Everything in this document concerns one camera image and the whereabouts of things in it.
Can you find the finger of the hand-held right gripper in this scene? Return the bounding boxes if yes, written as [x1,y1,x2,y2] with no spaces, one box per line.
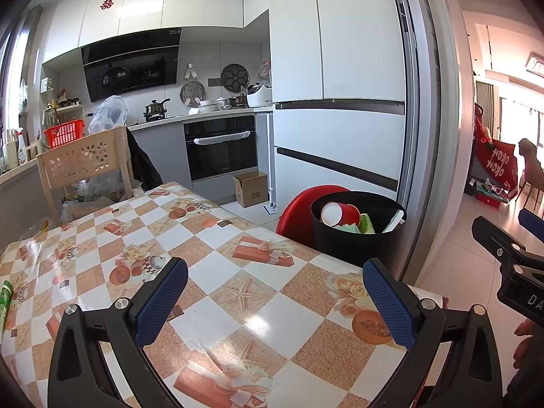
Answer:
[472,216,544,281]
[518,207,544,232]

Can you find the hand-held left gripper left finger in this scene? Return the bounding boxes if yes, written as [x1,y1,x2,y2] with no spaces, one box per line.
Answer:
[48,257,189,408]

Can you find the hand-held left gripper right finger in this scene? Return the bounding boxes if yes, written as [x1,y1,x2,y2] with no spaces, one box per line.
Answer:
[362,258,503,408]

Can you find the black trash bin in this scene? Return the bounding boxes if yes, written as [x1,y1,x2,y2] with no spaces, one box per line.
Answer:
[309,191,408,270]

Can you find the white and blue carton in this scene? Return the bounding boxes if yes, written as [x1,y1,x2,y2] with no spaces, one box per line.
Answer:
[382,210,404,234]

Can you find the red paper cup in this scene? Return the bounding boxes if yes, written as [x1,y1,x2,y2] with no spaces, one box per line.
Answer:
[320,202,361,228]

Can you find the person's right hand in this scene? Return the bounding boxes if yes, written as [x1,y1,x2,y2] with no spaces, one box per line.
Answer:
[513,318,537,370]

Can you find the dark dining chair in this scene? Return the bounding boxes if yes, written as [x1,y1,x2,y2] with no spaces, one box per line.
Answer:
[516,138,544,211]

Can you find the large red printed bag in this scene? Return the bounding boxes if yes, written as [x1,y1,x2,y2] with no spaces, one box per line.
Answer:
[480,142,521,200]

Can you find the red plastic stool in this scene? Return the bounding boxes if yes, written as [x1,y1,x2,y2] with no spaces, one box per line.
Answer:
[276,185,353,249]

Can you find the pile of clear plastic bags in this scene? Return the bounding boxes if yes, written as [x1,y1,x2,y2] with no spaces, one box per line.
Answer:
[62,170,132,222]

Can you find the dark jacket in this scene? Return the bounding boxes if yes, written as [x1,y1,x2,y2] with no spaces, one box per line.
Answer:
[126,127,164,191]

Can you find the cardboard box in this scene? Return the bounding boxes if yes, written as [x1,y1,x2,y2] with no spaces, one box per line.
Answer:
[232,171,269,209]

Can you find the ceiling light fixture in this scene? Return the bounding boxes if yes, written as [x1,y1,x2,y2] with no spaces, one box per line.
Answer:
[526,53,544,78]

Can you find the black built-in oven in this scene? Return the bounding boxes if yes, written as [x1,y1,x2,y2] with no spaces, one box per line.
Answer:
[183,115,257,183]

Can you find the green tube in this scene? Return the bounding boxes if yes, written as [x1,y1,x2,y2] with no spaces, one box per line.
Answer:
[0,280,14,336]

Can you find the beige plastic chair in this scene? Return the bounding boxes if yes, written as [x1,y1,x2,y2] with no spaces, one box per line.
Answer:
[36,126,137,226]

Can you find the white upright pole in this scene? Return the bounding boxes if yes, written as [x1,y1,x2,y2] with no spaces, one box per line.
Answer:
[263,113,279,215]

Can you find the black cooking pot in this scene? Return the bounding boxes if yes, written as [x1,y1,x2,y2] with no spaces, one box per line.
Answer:
[143,98,171,122]

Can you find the clear plastic bag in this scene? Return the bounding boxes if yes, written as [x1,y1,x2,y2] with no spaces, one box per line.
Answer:
[88,96,128,136]

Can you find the red plastic basket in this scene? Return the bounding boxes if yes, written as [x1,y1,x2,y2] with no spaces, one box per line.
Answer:
[44,120,86,149]

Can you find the white spray bottle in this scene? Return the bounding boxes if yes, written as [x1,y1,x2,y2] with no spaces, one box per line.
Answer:
[15,127,28,166]

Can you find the white rice cooker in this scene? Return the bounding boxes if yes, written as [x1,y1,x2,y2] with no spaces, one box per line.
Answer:
[246,84,273,108]

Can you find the white refrigerator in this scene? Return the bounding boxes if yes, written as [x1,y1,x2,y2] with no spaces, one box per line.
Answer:
[263,0,409,205]

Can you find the black range hood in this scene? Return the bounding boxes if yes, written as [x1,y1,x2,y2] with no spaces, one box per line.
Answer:
[81,28,183,103]

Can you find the white upper cabinets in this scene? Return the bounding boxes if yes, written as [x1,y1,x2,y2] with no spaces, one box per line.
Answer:
[42,0,270,64]

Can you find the grey sliding door frame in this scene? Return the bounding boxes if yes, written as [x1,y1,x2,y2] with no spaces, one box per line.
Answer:
[385,0,462,285]

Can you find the grey round wall plate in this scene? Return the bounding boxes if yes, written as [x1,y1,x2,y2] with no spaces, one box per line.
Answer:
[180,82,206,106]

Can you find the dark round wall plate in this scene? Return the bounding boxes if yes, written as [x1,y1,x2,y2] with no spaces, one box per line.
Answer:
[220,63,249,93]

